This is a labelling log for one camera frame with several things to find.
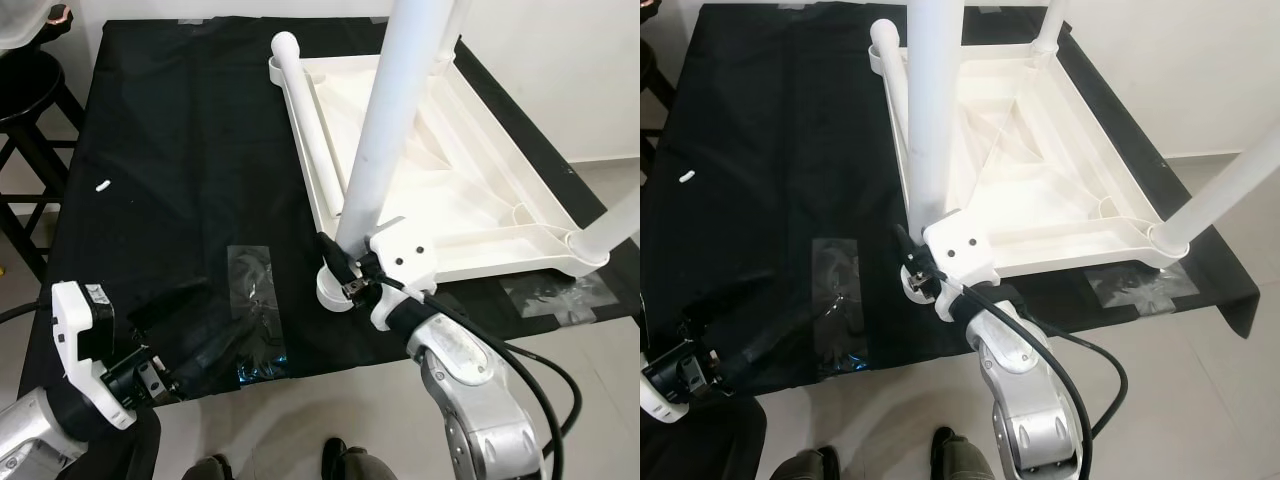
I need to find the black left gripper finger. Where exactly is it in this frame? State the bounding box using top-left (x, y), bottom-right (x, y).
top-left (680, 270), bottom-right (772, 337)
top-left (720, 300), bottom-right (852, 387)
top-left (166, 310), bottom-right (272, 392)
top-left (130, 278), bottom-right (212, 332)

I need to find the black tablecloth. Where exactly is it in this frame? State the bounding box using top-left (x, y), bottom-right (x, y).
top-left (640, 0), bottom-right (1262, 402)
top-left (18, 15), bottom-right (614, 407)

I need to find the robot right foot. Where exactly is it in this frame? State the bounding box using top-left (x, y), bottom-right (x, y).
top-left (929, 427), bottom-right (1002, 480)
top-left (321, 437), bottom-right (397, 480)

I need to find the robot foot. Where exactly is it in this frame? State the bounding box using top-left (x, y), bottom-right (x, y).
top-left (929, 427), bottom-right (1002, 480)
top-left (179, 455), bottom-right (237, 480)
top-left (774, 447), bottom-right (842, 480)
top-left (321, 437), bottom-right (397, 480)

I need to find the clear tape patch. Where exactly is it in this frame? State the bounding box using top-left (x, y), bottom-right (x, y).
top-left (1084, 262), bottom-right (1200, 314)
top-left (499, 270), bottom-right (622, 324)
top-left (224, 243), bottom-right (292, 382)
top-left (809, 237), bottom-right (870, 377)

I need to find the dark wooden stool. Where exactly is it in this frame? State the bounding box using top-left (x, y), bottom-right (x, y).
top-left (640, 40), bottom-right (677, 173)
top-left (0, 50), bottom-right (87, 283)

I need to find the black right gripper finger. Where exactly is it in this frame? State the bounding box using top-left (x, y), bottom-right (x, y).
top-left (315, 232), bottom-right (352, 292)
top-left (893, 225), bottom-right (927, 277)

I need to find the white plastic children table top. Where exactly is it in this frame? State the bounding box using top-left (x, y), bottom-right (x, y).
top-left (267, 50), bottom-right (612, 312)
top-left (867, 40), bottom-right (1194, 307)

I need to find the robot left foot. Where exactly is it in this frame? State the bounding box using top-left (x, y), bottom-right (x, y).
top-left (774, 447), bottom-right (842, 480)
top-left (179, 455), bottom-right (237, 480)

